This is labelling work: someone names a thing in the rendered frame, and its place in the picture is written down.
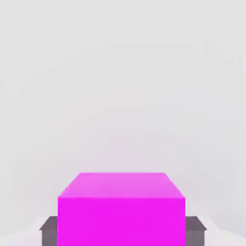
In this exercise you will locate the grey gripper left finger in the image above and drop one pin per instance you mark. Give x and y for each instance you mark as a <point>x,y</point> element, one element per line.
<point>49,231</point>

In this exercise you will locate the small magenta cube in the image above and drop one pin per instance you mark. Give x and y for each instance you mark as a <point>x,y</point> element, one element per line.
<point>121,215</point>

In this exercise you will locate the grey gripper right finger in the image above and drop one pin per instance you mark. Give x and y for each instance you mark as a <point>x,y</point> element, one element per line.
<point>194,231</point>

